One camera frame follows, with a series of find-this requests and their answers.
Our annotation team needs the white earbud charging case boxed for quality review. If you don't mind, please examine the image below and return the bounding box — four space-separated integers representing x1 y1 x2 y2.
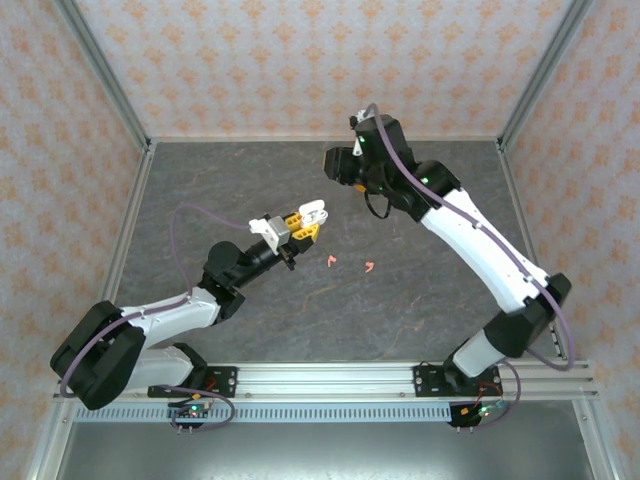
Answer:
298 198 331 227

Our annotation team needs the small lit circuit board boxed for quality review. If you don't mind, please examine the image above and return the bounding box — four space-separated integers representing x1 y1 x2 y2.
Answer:
449 399 507 435
167 399 211 435

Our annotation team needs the grey metal sheet panel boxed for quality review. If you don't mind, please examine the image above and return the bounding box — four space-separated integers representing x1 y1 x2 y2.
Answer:
54 422 596 480

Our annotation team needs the aluminium table edge rail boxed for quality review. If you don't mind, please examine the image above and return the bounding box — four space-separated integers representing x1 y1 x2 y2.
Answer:
147 133 504 146
24 142 157 480
497 142 619 480

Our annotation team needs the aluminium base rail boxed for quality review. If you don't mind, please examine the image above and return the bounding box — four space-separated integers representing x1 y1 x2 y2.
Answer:
52 360 600 402

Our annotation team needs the grey slotted cable duct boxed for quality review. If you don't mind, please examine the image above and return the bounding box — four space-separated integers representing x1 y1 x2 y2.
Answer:
74 404 504 425

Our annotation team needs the aluminium frame post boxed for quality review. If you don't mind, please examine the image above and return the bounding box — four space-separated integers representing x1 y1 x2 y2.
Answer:
497 0 589 151
52 0 154 154

